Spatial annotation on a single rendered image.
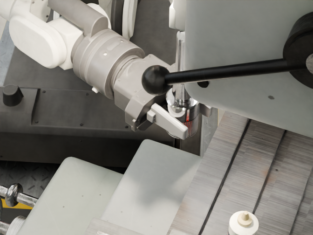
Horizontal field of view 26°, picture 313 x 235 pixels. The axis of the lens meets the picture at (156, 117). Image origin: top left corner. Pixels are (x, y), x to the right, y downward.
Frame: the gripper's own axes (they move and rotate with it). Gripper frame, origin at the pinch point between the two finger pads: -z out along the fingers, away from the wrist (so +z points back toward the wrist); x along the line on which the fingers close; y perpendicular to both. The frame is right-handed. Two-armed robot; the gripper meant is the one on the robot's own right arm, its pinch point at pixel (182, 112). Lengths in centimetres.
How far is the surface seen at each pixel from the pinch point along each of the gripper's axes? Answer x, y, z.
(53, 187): -6.3, 37.1, 25.7
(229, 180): 6.5, 18.2, -5.5
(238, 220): -4.7, 7.3, -14.4
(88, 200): -3.8, 37.0, 18.6
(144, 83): -16.5, -24.7, -8.2
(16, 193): -5, 57, 43
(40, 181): 7, 73, 51
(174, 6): -5.9, -24.5, -2.8
